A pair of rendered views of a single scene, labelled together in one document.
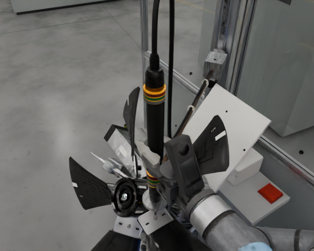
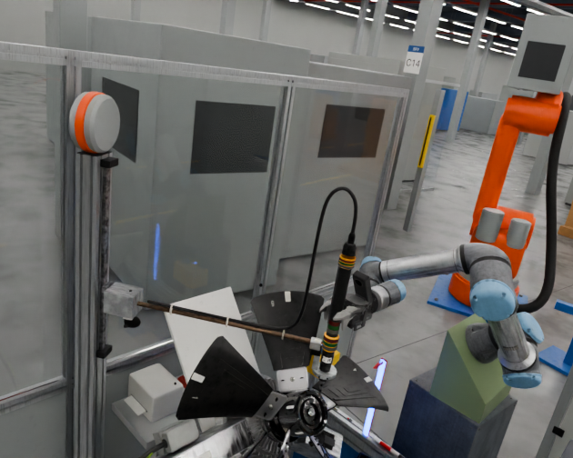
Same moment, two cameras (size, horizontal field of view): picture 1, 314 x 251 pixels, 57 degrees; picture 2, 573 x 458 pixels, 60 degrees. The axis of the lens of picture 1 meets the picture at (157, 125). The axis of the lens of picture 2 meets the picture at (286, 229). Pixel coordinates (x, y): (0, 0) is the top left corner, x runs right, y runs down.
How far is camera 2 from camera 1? 1.49 m
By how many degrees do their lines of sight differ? 89
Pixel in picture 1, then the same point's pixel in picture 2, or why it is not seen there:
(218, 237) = (393, 293)
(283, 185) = (175, 372)
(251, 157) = (160, 371)
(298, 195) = not seen: hidden behind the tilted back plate
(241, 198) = not seen: hidden behind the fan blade
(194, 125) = (190, 358)
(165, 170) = (361, 303)
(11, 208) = not seen: outside the picture
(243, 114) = (212, 303)
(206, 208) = (380, 291)
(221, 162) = (316, 300)
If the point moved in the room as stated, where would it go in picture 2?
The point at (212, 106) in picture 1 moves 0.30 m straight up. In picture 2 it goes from (185, 325) to (193, 234)
